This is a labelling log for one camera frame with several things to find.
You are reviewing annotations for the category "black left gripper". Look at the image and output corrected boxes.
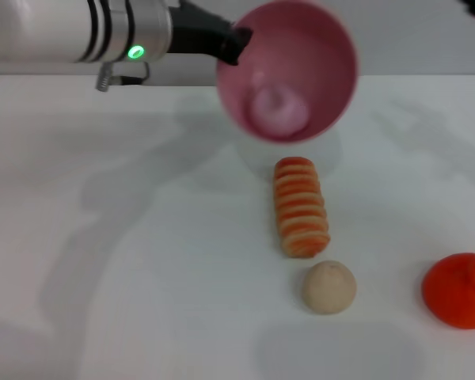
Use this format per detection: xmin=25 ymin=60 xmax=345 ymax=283
xmin=167 ymin=0 xmax=255 ymax=67

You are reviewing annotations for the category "pink toy peach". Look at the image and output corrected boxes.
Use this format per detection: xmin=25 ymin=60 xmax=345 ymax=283
xmin=247 ymin=73 xmax=312 ymax=139

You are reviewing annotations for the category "pink plastic bowl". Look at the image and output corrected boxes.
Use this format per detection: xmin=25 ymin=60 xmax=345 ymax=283
xmin=215 ymin=0 xmax=360 ymax=144

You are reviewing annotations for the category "orange striped toy bread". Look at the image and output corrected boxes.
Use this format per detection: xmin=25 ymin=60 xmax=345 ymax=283
xmin=273 ymin=157 xmax=332 ymax=259

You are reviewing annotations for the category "beige toy bun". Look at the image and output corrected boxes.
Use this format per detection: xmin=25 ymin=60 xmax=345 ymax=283
xmin=302 ymin=260 xmax=358 ymax=316

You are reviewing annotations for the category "red-orange toy tomato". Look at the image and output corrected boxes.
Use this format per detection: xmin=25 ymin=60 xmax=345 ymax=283
xmin=421 ymin=252 xmax=475 ymax=330

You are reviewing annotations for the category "left wrist cable with plug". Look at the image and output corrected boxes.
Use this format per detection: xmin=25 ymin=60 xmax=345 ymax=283
xmin=94 ymin=60 xmax=151 ymax=93

